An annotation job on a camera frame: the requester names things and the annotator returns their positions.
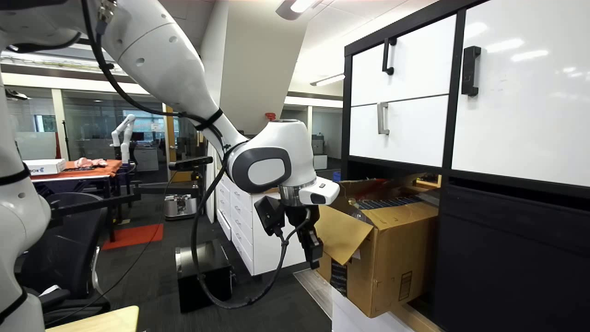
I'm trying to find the white drawer with black handle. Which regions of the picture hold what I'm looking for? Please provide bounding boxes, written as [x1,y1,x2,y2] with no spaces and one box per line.
[348,14,458,107]

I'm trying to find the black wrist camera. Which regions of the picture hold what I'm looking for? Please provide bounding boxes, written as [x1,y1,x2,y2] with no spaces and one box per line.
[252,193,287,239]

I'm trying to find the light wooden board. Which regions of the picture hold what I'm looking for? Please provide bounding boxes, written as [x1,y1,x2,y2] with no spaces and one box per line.
[43,304,141,332]

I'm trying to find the white drawer with silver handle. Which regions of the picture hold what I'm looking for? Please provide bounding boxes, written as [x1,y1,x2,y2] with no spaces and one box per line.
[348,94,449,169]

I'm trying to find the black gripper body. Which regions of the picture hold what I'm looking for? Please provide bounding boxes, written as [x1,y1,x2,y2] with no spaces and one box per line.
[283,203,322,239]

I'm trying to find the silver metal container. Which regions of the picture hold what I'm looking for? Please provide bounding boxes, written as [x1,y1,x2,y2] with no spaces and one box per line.
[161,191,198,221]

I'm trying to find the black box on floor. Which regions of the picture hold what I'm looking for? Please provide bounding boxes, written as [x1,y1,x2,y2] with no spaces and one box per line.
[172,239,235,313]

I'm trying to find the orange top table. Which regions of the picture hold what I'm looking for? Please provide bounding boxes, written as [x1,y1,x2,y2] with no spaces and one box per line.
[25,156,134,245]

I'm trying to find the round ceiling lamp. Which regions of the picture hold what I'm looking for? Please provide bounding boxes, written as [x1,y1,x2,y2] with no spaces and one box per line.
[274,0,324,22]

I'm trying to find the narrow ceiling light strip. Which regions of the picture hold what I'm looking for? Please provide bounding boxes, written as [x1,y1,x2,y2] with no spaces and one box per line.
[307,72,346,88]

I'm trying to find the black drawer handle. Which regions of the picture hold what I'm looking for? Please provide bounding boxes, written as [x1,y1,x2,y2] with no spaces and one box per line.
[379,35,397,77]

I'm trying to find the black door handle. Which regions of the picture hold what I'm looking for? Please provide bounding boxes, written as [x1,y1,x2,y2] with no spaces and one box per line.
[460,44,482,97]

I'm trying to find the flat white box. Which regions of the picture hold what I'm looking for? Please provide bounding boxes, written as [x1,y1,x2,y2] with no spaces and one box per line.
[21,156,67,179]

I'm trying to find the silver drawer handle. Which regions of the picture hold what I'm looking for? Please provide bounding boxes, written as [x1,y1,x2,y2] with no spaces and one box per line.
[375,99,392,138]

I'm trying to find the red floor mat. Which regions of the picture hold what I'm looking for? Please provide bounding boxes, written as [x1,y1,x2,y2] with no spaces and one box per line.
[99,221,165,252]

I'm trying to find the white counter drawer unit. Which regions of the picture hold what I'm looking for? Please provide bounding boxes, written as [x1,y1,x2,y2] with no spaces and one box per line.
[211,173,401,332]

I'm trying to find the black office chair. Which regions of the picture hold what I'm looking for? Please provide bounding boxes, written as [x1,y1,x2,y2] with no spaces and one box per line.
[19,190,115,328]

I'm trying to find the white cabinet door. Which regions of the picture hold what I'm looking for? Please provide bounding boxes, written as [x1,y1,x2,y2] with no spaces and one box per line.
[451,0,590,190]

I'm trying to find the brown cardboard box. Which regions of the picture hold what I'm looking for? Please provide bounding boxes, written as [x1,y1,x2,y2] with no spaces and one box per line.
[314,175,442,319]

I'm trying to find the black flat item in box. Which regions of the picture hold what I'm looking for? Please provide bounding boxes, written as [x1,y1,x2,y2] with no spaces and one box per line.
[351,193,425,212]

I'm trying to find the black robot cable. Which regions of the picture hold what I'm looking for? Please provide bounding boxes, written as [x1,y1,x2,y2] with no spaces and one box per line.
[78,0,292,310]

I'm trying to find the black shelf cabinet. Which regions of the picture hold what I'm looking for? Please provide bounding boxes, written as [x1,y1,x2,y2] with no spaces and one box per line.
[338,0,590,332]

